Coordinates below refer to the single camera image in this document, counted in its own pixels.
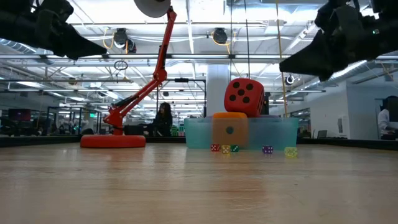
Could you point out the black metal table frame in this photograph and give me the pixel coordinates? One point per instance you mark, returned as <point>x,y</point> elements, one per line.
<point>37,141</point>

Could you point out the black monitor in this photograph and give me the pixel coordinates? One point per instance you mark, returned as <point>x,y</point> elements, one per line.
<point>395,112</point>

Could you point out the small yellow translucent die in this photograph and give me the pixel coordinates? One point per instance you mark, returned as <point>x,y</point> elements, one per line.
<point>226,149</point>

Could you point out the person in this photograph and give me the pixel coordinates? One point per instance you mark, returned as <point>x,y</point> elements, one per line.
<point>384,119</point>
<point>163,121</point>

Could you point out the small purple translucent die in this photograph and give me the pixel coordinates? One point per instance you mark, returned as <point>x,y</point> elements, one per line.
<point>267,149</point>

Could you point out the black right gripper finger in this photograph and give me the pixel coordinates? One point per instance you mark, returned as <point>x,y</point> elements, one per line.
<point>314,59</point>

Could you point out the teal translucent plastic bin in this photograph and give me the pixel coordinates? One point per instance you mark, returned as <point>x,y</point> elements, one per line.
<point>280,133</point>

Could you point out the dark background monitor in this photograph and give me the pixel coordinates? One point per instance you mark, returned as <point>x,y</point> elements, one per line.
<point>19,114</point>

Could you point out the green stacked crates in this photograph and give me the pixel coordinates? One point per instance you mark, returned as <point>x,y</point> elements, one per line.
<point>175,130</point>

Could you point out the small green translucent die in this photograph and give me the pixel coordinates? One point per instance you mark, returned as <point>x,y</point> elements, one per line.
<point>235,148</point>

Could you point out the red desk lamp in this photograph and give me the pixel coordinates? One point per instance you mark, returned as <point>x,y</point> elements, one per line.
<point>112,141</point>

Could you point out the orange foam die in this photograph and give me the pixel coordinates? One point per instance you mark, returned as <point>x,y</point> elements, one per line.
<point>222,124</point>

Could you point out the black flat device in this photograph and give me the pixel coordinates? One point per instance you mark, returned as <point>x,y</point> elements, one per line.
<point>133,130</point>

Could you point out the small lime translucent die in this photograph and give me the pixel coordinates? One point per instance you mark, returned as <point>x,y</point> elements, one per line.
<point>291,152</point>

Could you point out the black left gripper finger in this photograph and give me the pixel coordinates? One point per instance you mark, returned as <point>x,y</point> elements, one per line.
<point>77,46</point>

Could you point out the black computer case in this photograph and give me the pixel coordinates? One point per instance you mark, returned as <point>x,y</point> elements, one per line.
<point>266,105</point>

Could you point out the red foam die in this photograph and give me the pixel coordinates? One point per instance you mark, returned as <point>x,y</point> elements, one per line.
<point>237,107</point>

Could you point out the small red translucent die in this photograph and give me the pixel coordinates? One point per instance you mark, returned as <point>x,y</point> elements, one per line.
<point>215,147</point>

